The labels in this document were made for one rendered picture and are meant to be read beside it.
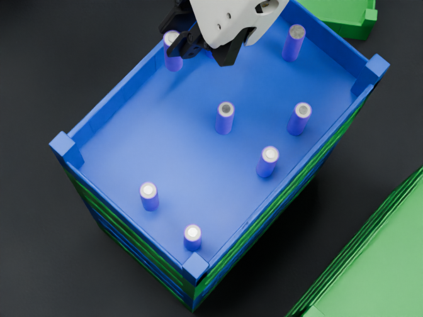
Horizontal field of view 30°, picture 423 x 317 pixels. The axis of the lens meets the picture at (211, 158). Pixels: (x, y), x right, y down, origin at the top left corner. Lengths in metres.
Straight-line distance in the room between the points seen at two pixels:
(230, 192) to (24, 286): 0.51
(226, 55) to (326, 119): 0.24
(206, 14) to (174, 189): 0.25
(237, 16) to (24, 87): 0.75
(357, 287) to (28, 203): 0.55
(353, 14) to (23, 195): 0.63
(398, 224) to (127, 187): 0.37
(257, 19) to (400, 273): 0.49
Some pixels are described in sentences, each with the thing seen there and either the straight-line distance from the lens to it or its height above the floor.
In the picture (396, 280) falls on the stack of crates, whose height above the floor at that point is 0.24.
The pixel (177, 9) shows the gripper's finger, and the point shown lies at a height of 0.58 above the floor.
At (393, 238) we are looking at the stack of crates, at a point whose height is 0.24.
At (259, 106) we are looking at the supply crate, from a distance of 0.88.
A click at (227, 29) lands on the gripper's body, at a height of 0.64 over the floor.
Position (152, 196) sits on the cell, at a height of 0.47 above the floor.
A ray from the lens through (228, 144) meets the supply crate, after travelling 0.87.
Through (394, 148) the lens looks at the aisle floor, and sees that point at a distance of 1.33.
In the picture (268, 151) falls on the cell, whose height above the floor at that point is 0.47.
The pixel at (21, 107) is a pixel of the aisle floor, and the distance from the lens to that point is 1.33.
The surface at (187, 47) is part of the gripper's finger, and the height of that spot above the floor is 0.56.
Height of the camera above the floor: 1.24
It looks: 75 degrees down
